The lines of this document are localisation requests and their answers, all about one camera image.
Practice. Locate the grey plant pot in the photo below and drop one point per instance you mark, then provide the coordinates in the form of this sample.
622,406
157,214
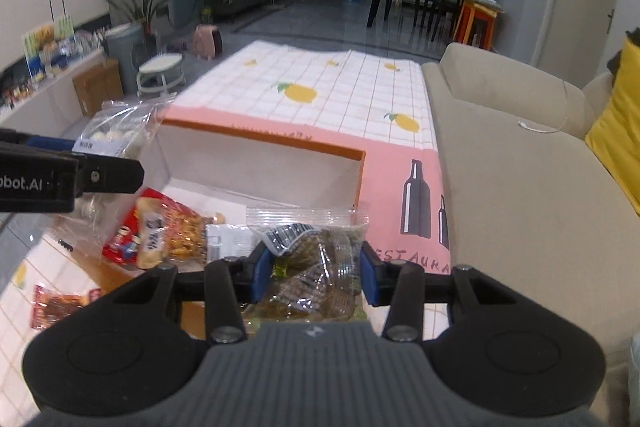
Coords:
122,52

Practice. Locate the orange-rimmed white box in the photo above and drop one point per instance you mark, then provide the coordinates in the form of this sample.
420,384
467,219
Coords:
260,167

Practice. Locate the white round stool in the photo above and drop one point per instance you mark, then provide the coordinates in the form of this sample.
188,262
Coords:
160,64

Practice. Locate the white low counter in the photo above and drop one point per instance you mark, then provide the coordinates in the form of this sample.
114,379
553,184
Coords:
45,97

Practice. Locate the red bag of peanuts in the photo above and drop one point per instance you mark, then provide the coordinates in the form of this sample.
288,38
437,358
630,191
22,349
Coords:
150,227

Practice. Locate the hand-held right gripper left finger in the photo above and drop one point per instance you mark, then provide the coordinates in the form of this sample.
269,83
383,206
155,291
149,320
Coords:
262,269

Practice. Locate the pink small heater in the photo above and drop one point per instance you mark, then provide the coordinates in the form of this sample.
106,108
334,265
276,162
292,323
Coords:
205,39

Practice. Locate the clear bag of green snacks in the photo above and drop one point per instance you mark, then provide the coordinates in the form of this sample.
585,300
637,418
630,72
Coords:
310,267

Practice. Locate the yellow cushion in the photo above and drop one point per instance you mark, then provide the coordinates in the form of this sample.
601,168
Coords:
617,137

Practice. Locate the red see-through snack packet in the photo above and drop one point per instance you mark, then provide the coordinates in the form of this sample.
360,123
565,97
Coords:
55,307

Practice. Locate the clear bag of white balls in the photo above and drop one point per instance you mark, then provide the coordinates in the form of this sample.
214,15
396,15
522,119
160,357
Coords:
117,132

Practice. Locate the orange stool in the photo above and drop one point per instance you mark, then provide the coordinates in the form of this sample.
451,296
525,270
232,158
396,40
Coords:
475,14

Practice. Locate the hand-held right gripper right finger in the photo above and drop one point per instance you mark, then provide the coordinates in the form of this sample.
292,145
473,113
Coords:
367,277

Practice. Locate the beige sofa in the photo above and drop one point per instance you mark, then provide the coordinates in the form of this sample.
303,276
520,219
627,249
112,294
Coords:
525,207

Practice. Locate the small black object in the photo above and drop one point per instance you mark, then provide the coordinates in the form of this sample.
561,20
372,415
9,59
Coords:
66,244

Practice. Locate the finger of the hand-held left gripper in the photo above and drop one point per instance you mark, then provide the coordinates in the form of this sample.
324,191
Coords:
110,174
45,143

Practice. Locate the pink lemon printed mat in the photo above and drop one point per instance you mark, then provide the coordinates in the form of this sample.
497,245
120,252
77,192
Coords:
350,97

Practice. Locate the brown cardboard box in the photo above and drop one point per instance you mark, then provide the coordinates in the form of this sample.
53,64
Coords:
97,87

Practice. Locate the green potted plant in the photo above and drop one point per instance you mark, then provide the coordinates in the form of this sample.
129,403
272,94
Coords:
145,7

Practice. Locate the row of colourful counter items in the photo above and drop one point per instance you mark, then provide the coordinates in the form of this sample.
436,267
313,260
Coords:
50,47

